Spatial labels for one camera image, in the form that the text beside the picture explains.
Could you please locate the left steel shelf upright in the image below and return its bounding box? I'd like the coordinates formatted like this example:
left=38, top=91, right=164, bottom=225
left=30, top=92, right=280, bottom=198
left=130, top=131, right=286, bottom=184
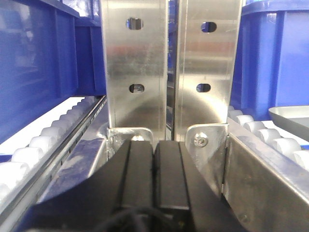
left=100, top=0, right=169, bottom=141

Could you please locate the left steel shelf rail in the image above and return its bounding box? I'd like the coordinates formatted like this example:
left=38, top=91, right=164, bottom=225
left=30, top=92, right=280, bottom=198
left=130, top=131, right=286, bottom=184
left=0, top=125, right=155, bottom=232

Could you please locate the blue bin left shelf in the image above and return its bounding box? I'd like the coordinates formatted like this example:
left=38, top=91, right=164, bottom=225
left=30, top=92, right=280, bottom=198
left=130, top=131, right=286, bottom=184
left=0, top=0, right=106, bottom=141

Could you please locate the right white roller track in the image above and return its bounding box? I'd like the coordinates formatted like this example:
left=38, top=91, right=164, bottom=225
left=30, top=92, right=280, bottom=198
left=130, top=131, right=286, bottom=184
left=228, top=106, right=309, bottom=171

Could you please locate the blue bin shelf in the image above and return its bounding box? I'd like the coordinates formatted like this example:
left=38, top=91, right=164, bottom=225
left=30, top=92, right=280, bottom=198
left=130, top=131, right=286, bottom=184
left=0, top=0, right=106, bottom=141
left=231, top=0, right=309, bottom=121

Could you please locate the left white roller track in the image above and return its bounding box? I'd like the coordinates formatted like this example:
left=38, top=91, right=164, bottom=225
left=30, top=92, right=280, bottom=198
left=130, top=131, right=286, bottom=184
left=2, top=96, right=108, bottom=202

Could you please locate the right steel shelf upright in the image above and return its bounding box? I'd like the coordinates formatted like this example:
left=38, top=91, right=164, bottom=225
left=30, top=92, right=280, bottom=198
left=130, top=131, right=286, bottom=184
left=173, top=0, right=242, bottom=141

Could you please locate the right steel shelf rail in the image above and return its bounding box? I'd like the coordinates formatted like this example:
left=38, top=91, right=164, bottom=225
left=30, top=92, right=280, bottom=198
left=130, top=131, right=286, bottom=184
left=185, top=121, right=309, bottom=232

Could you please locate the blue bin right shelf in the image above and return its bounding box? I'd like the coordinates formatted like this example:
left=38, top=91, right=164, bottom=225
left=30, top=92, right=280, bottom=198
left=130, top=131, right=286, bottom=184
left=231, top=0, right=309, bottom=121

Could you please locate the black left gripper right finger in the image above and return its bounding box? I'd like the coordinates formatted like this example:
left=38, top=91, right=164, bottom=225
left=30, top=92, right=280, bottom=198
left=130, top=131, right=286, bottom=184
left=153, top=141, right=244, bottom=232

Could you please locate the steel shelf upright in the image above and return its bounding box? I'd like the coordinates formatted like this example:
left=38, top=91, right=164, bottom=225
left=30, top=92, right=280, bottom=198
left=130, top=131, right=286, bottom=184
left=173, top=0, right=242, bottom=141
left=100, top=0, right=169, bottom=141

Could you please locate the white roller track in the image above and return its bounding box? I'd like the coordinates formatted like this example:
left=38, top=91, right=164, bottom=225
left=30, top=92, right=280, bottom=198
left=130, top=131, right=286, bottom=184
left=2, top=96, right=108, bottom=202
left=228, top=106, right=309, bottom=171

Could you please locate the grey metal tray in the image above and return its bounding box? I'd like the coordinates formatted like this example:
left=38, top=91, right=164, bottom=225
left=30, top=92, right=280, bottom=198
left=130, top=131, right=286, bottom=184
left=268, top=105, right=309, bottom=141

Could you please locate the steel shelf rail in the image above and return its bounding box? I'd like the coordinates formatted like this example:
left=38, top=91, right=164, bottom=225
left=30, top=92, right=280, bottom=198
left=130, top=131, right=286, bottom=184
left=0, top=125, right=155, bottom=232
left=185, top=121, right=309, bottom=232

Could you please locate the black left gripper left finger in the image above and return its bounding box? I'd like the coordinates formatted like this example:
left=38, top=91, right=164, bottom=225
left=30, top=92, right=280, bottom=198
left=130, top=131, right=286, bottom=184
left=36, top=140, right=155, bottom=232

